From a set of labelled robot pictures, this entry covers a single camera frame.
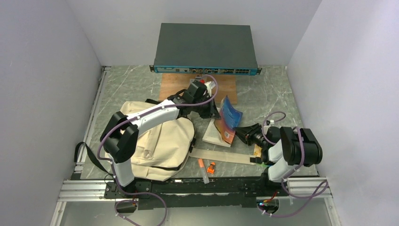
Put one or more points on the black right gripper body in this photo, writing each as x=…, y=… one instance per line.
x=258, y=139

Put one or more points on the grey network switch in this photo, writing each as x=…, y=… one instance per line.
x=205, y=49

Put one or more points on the wooden base board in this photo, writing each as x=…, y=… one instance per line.
x=174, y=82

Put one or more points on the orange blue paperback book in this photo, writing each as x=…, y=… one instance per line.
x=221, y=131

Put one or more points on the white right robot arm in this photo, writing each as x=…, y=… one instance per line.
x=284, y=150

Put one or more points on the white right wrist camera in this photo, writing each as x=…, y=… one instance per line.
x=267, y=123

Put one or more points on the yellow banana toy pack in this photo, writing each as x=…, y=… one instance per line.
x=257, y=151

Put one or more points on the orange pen in pack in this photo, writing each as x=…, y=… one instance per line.
x=206, y=170

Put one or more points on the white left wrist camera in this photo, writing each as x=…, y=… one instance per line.
x=209, y=85

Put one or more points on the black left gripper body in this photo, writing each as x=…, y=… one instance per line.
x=203, y=109

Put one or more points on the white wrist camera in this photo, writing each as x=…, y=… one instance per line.
x=267, y=123
x=209, y=85

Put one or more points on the grey metal stand bracket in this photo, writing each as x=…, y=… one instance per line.
x=198, y=79

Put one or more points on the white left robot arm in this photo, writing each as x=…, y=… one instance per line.
x=120, y=137

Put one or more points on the beige canvas backpack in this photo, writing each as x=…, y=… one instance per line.
x=162, y=152

